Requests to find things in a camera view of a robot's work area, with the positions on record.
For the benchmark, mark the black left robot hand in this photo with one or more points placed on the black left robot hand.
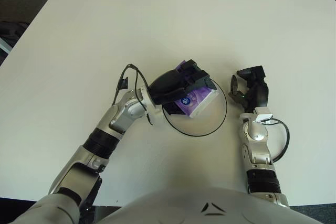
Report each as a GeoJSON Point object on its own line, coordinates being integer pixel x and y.
{"type": "Point", "coordinates": [168, 85]}

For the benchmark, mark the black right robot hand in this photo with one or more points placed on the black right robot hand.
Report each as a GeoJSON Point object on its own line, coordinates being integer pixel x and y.
{"type": "Point", "coordinates": [258, 95]}

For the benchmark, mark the purple tissue paper pack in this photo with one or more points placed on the purple tissue paper pack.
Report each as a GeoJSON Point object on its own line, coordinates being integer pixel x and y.
{"type": "Point", "coordinates": [199, 100]}

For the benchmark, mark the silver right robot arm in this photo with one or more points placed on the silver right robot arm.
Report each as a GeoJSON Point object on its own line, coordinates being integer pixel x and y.
{"type": "Point", "coordinates": [256, 134]}

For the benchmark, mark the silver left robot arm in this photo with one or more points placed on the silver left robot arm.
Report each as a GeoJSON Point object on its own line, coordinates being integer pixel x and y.
{"type": "Point", "coordinates": [110, 129]}

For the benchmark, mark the white plate with black rim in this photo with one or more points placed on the white plate with black rim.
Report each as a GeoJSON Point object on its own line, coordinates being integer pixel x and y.
{"type": "Point", "coordinates": [210, 121]}

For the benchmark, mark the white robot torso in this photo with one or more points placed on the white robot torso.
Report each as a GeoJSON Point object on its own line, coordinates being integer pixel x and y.
{"type": "Point", "coordinates": [183, 208]}

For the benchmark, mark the light grey panel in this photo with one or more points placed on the light grey panel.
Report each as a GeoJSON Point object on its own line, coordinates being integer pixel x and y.
{"type": "Point", "coordinates": [5, 48]}

